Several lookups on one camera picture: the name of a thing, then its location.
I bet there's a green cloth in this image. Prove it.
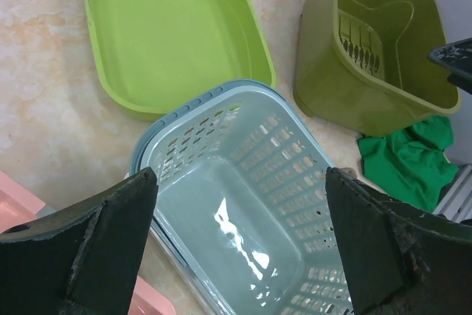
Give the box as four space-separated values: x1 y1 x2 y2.
357 116 459 212

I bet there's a lime green plastic tub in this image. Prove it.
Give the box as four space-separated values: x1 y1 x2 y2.
84 0 276 121

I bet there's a white perforated basket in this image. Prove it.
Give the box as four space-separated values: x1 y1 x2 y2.
150 218 229 315

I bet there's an olive green large container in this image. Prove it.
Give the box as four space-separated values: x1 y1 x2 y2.
293 0 461 136

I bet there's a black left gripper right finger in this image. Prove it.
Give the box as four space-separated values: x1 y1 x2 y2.
325 167 471 314

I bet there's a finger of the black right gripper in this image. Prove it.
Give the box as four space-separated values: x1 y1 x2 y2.
428 38 472 94

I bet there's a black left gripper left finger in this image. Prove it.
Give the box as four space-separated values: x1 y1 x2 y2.
1 167 158 314

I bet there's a pink perforated basket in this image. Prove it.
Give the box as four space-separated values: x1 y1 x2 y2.
1 172 176 314

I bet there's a light blue perforated basket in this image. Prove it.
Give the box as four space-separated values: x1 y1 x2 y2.
130 80 353 314

